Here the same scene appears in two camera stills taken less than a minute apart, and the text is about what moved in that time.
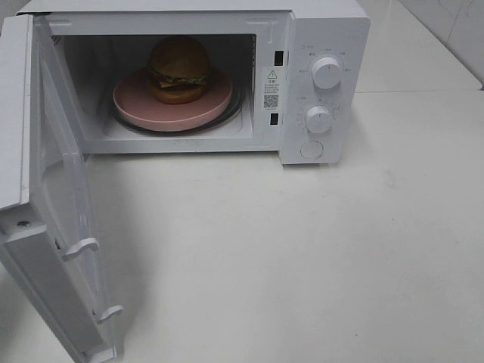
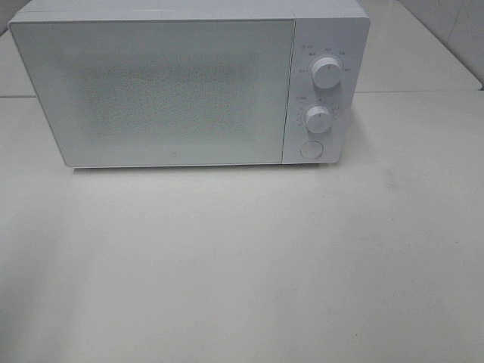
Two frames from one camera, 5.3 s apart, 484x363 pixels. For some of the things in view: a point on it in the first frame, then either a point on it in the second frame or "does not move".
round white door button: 311,149 does not move
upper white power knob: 326,72 does not move
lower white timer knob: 319,119 does not move
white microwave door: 48,311 to 149,93
